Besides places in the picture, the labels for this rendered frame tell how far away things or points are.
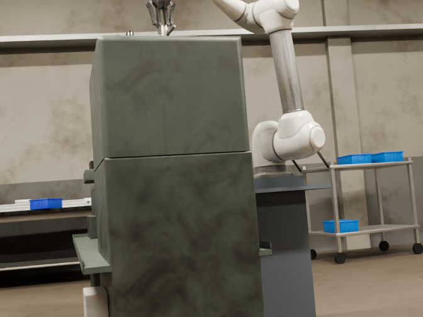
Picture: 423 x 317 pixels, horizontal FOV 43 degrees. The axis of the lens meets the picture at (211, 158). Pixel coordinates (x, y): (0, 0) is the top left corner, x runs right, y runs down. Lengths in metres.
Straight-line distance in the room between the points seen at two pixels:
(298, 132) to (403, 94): 5.19
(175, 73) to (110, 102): 0.23
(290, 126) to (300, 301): 0.80
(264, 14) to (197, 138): 0.97
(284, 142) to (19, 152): 4.69
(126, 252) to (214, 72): 0.64
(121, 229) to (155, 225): 0.10
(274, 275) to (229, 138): 0.95
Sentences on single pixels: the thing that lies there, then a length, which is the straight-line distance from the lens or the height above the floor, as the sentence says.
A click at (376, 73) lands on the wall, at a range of 7.44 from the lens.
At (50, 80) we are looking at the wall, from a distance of 6.81.
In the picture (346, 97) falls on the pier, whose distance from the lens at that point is 7.09.
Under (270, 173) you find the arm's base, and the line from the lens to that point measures 2.56.
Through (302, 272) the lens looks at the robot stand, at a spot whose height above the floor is 0.36.
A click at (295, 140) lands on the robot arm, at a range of 2.42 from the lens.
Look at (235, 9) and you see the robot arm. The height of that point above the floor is 1.59.
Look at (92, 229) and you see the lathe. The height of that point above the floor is 0.60.
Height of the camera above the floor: 0.70
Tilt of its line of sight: 5 degrees up
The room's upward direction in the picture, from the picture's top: 4 degrees counter-clockwise
